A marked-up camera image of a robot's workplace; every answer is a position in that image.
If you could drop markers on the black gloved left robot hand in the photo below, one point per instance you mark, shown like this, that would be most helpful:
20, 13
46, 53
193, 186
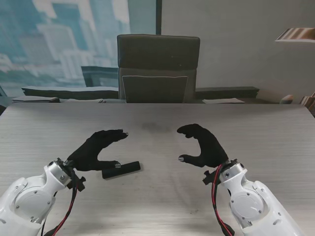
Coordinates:
88, 152

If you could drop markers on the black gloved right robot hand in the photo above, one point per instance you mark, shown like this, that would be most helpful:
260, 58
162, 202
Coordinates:
211, 152

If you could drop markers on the black remote control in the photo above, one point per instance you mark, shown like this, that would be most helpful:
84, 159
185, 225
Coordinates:
123, 169

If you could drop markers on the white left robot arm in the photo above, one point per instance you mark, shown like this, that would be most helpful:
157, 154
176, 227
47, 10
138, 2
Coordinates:
27, 196

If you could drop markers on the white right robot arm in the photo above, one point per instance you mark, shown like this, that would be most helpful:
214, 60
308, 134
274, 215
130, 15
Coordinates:
253, 206

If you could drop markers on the white paper sheet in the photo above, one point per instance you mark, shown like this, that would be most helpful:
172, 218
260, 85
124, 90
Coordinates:
222, 100

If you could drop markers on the short dark low cabinet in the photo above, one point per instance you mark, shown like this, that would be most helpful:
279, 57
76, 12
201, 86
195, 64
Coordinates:
226, 92

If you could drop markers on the long dark low cabinet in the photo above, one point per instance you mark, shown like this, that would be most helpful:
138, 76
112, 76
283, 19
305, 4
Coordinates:
70, 92

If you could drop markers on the grey paper sheet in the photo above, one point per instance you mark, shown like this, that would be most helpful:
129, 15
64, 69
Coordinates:
35, 99

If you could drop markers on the small tan object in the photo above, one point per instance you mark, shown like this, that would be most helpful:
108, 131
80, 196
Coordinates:
286, 99

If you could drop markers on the grey office chair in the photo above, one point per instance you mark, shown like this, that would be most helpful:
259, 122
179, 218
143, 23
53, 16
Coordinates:
157, 71

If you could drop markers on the dark object at table corner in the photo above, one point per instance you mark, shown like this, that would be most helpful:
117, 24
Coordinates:
2, 103

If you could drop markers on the brown wooden furniture edge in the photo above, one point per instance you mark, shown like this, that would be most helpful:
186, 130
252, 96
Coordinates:
308, 103

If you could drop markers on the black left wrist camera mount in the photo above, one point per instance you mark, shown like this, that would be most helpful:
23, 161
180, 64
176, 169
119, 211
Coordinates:
78, 183

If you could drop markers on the dark window frame post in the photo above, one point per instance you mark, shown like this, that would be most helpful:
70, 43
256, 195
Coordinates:
158, 17

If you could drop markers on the wooden wall shelf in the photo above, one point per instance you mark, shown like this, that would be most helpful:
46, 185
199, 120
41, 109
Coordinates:
296, 34

